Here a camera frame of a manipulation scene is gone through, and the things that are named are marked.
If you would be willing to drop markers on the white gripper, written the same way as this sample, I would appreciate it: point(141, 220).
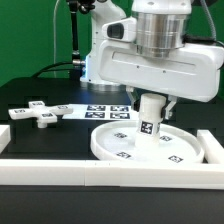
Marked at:
point(191, 72)

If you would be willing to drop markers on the white round table top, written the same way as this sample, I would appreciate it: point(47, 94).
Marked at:
point(126, 141)

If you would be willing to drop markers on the white cross-shaped table base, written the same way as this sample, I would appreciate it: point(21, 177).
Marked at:
point(44, 115)

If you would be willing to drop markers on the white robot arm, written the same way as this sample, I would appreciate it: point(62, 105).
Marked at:
point(149, 50)

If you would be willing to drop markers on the white marker sheet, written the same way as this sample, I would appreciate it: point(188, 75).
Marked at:
point(101, 112)

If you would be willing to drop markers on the white U-shaped fence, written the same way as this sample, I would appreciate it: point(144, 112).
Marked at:
point(110, 173)

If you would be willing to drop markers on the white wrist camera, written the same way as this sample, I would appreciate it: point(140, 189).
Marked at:
point(123, 30)

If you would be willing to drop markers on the black camera pole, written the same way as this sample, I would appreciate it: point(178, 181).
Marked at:
point(76, 58)

